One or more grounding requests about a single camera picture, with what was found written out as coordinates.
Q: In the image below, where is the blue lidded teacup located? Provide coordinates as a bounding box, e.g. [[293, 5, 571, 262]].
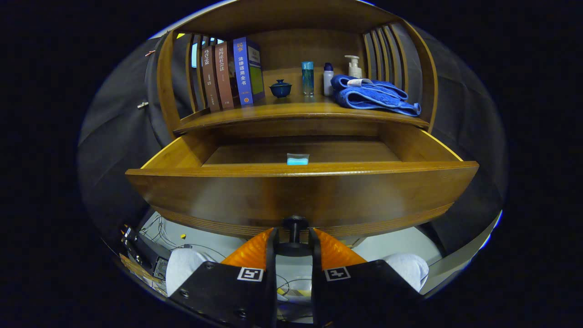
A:
[[269, 79, 293, 98]]

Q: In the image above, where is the black drawer knob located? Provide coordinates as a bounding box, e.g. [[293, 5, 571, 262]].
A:
[[276, 216, 315, 256]]

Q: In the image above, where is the white bottle blue cap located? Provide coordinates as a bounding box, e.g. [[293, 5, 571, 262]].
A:
[[323, 62, 335, 97]]

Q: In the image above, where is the reddish brown book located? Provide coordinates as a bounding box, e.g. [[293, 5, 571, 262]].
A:
[[214, 41, 241, 110]]

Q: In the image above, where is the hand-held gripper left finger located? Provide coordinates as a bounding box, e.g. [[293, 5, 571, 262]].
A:
[[169, 228, 278, 328]]

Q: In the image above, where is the teal glass bottle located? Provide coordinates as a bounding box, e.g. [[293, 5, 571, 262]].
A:
[[301, 61, 315, 97]]

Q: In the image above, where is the black electronic box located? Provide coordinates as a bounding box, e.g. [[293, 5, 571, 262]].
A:
[[119, 223, 170, 281]]

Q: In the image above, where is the white pump bottle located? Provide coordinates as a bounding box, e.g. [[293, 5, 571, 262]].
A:
[[344, 55, 363, 79]]

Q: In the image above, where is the person's left leg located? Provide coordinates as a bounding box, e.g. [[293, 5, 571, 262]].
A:
[[165, 248, 215, 297]]

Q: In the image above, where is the blue folded towel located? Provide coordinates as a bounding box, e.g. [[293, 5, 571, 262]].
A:
[[330, 74, 422, 117]]

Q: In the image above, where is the dark brown book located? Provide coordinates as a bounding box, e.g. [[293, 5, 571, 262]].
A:
[[201, 45, 221, 113]]

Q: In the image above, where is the wooden cabinet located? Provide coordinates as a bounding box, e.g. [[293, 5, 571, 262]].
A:
[[156, 0, 439, 137]]

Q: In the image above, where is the wooden drawer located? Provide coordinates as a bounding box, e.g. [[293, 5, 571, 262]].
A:
[[125, 123, 480, 238]]

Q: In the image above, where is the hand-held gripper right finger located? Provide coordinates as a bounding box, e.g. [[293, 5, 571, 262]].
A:
[[309, 228, 426, 328]]

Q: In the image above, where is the wooden countertop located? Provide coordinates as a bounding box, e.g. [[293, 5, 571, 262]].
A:
[[175, 89, 430, 133]]

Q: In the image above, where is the person's leg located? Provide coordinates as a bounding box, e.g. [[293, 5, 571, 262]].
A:
[[165, 248, 215, 297], [382, 253, 430, 293]]

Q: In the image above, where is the person's right leg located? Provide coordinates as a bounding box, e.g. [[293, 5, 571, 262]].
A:
[[382, 253, 430, 293]]

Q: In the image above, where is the thick blue book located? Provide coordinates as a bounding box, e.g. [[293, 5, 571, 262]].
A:
[[233, 37, 266, 108]]

